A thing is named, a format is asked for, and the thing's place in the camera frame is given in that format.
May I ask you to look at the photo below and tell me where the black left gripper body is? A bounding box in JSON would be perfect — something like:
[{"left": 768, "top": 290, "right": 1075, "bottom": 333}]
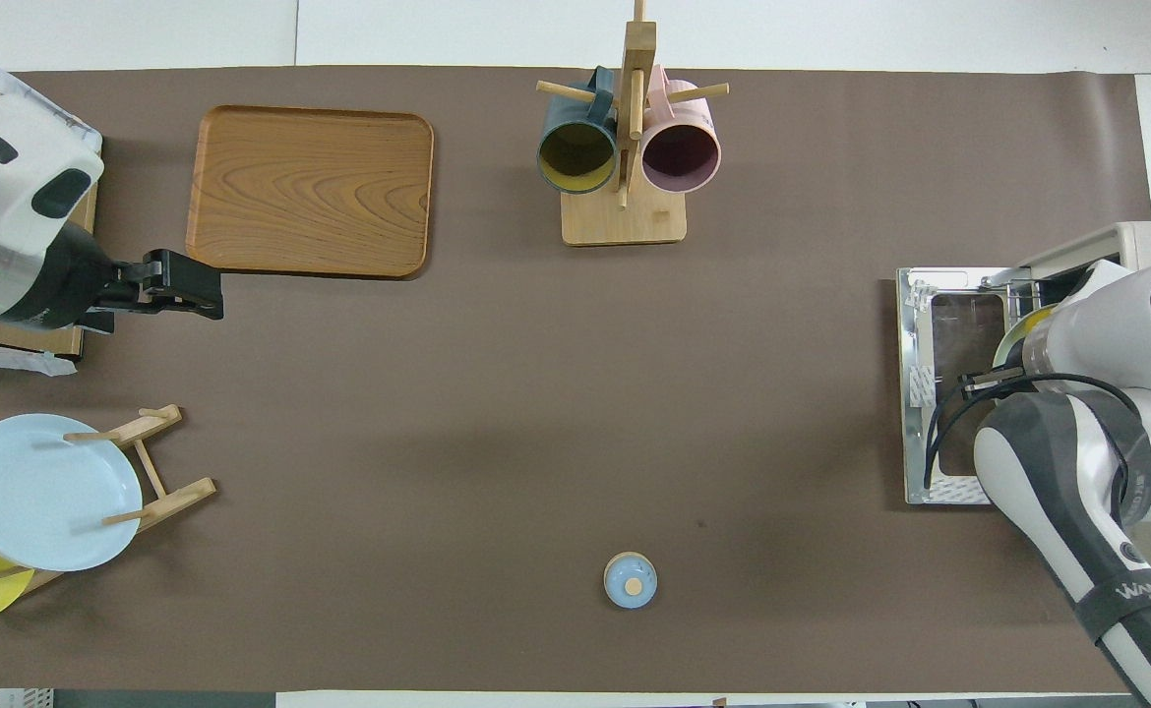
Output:
[{"left": 0, "top": 221, "right": 168, "bottom": 333}]

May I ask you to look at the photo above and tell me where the glass oven door with handle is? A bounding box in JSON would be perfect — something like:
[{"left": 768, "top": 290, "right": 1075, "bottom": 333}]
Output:
[{"left": 895, "top": 267, "right": 1029, "bottom": 505}]

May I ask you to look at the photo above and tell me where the pale green plate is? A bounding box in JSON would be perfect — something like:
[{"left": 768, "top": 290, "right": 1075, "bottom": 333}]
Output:
[{"left": 992, "top": 305, "right": 1057, "bottom": 373}]

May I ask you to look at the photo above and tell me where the white plastic sheet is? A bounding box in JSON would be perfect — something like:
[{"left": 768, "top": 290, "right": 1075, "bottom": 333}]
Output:
[{"left": 0, "top": 334, "right": 78, "bottom": 378}]

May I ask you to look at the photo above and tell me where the wooden tray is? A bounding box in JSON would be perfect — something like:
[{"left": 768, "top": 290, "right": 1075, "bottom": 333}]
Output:
[{"left": 185, "top": 105, "right": 436, "bottom": 280}]

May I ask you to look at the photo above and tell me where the wooden plate rack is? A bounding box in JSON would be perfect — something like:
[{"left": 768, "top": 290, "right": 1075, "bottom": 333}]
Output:
[{"left": 0, "top": 404, "right": 217, "bottom": 596}]

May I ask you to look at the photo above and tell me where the white checkered cloth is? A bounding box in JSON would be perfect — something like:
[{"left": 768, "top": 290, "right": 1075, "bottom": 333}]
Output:
[{"left": 0, "top": 37, "right": 102, "bottom": 148}]

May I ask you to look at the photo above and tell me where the light blue plate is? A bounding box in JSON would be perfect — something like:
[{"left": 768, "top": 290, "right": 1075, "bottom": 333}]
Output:
[{"left": 0, "top": 413, "right": 144, "bottom": 573}]

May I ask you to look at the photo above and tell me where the brown table mat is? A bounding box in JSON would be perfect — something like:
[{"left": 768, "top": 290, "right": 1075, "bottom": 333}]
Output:
[{"left": 0, "top": 65, "right": 1151, "bottom": 694}]

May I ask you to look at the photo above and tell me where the dark blue mug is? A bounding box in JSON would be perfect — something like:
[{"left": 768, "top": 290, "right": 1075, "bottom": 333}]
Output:
[{"left": 536, "top": 67, "right": 621, "bottom": 196}]

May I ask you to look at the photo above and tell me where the wooden mug tree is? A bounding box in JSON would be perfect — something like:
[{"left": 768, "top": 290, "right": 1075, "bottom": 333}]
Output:
[{"left": 536, "top": 0, "right": 731, "bottom": 247}]

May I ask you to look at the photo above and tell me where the pink mug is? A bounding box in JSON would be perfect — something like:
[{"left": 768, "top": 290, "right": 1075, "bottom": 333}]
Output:
[{"left": 640, "top": 65, "right": 723, "bottom": 195}]

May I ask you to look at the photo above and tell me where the metal oven wire rack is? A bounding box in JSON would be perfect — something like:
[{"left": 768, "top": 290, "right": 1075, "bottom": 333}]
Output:
[{"left": 979, "top": 275, "right": 1063, "bottom": 298}]

